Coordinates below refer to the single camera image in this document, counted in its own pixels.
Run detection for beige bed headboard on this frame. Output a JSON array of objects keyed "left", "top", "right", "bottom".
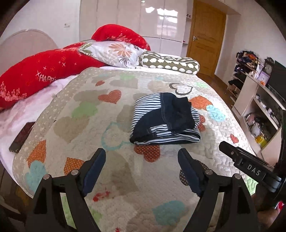
[{"left": 0, "top": 29, "right": 60, "bottom": 73}]

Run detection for person's right hand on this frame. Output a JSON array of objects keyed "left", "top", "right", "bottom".
[{"left": 257, "top": 200, "right": 284, "bottom": 225}]

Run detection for dark phone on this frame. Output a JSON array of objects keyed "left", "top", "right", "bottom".
[{"left": 9, "top": 121, "right": 36, "bottom": 153}]

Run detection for yellow bottle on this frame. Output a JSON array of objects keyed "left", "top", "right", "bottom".
[{"left": 255, "top": 135, "right": 268, "bottom": 148}]

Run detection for heart patterned quilt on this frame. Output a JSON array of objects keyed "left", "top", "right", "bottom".
[{"left": 12, "top": 66, "right": 260, "bottom": 232}]

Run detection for white glossy wardrobe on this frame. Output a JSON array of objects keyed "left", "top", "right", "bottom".
[{"left": 79, "top": 0, "right": 194, "bottom": 57}]

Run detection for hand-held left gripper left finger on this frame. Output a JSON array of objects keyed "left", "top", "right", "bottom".
[{"left": 27, "top": 148, "right": 107, "bottom": 232}]

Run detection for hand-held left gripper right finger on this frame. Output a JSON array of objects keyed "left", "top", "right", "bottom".
[{"left": 177, "top": 148, "right": 261, "bottom": 232}]

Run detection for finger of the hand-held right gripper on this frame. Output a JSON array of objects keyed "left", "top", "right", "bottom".
[{"left": 218, "top": 141, "right": 268, "bottom": 179}]

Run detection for ornate table clock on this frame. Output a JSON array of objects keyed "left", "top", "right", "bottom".
[{"left": 263, "top": 57, "right": 274, "bottom": 74}]

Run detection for striped navy pants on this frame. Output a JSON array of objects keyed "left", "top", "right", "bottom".
[{"left": 130, "top": 92, "right": 201, "bottom": 146}]

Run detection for beige shelf unit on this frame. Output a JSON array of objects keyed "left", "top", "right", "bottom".
[{"left": 227, "top": 65, "right": 286, "bottom": 166}]

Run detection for black television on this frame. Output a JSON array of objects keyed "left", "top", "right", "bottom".
[{"left": 267, "top": 60, "right": 286, "bottom": 97}]

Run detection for white bed sheet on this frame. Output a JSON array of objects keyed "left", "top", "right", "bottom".
[{"left": 0, "top": 75, "right": 77, "bottom": 167}]

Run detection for white floral pillow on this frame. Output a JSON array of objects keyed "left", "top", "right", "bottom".
[{"left": 78, "top": 41, "right": 147, "bottom": 68}]

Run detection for olive patterned bolster pillow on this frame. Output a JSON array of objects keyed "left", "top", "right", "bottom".
[{"left": 139, "top": 51, "right": 200, "bottom": 75}]

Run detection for wooden door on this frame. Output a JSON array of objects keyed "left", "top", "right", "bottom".
[{"left": 186, "top": 0, "right": 227, "bottom": 77}]

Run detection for shelf clutter pile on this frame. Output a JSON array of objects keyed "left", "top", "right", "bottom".
[{"left": 245, "top": 112, "right": 267, "bottom": 137}]

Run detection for long red printed pillow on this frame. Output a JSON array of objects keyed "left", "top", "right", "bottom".
[{"left": 0, "top": 24, "right": 151, "bottom": 111}]

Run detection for pile of clothes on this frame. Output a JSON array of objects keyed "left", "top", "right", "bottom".
[{"left": 235, "top": 51, "right": 261, "bottom": 75}]

